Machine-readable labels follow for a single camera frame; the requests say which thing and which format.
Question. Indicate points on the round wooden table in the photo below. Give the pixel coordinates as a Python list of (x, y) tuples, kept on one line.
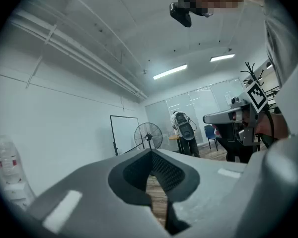
[(173, 137)]

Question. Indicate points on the clear plastic water bottle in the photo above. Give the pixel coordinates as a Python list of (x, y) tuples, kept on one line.
[(7, 157)]

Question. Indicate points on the black coat rack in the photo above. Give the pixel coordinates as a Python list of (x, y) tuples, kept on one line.
[(252, 73)]

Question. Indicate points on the whiteboard on black stand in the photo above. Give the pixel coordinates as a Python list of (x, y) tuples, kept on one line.
[(124, 133)]

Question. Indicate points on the person's grey shirt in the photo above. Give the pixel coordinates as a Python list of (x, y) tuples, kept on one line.
[(280, 41)]

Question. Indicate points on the frosted glass partition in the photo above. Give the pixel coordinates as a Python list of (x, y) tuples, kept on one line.
[(188, 108)]

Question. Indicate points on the blue chair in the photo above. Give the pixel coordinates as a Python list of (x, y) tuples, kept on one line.
[(209, 131)]

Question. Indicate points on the black head camera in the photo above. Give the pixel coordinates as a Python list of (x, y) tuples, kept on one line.
[(181, 12)]

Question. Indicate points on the white ceiling pipes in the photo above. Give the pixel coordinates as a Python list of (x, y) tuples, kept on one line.
[(72, 51)]

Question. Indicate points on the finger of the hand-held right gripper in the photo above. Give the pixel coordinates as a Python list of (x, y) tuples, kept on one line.
[(234, 152)]

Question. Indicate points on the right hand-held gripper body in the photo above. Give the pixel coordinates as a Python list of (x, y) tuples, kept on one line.
[(248, 103)]

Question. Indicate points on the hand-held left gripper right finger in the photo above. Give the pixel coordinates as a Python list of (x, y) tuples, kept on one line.
[(208, 190)]

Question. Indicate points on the long ceiling light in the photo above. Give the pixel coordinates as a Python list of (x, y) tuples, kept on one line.
[(222, 57), (170, 71)]

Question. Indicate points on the white box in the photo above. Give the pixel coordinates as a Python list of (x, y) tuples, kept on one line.
[(17, 193)]

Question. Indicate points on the person's right forearm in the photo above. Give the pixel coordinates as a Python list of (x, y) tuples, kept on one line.
[(273, 126)]

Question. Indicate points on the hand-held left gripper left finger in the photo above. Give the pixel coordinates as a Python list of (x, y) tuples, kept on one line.
[(94, 207)]

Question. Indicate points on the black pedestal fan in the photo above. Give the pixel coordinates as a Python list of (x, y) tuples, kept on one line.
[(148, 135)]

